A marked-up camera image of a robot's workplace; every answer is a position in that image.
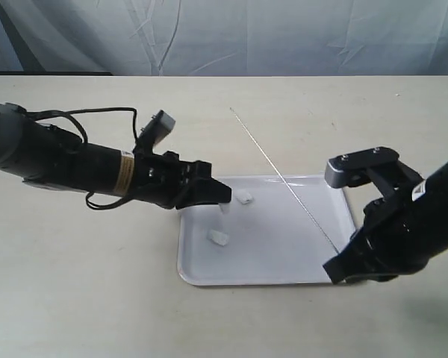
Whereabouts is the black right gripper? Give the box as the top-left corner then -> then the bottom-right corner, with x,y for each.
323,186 -> 433,284

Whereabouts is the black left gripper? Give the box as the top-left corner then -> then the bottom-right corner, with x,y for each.
130,150 -> 232,210

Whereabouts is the white foam piece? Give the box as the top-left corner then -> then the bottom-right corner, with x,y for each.
207,230 -> 230,247
234,189 -> 254,205
219,203 -> 231,214

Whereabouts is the thin metal skewer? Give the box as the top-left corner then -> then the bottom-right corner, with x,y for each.
229,107 -> 340,254

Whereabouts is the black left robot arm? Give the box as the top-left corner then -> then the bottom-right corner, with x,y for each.
0,103 -> 232,210

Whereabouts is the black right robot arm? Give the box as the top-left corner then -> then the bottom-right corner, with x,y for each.
323,147 -> 448,284

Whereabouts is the white rectangular tray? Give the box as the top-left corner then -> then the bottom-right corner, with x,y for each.
177,175 -> 355,286

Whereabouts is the white backdrop curtain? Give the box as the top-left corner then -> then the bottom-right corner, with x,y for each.
0,0 -> 448,76

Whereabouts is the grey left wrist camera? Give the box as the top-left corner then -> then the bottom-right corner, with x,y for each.
137,110 -> 175,150

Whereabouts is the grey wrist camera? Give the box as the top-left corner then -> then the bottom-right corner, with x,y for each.
137,110 -> 175,150
324,146 -> 399,189

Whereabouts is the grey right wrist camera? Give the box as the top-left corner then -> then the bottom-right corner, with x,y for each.
324,146 -> 399,189

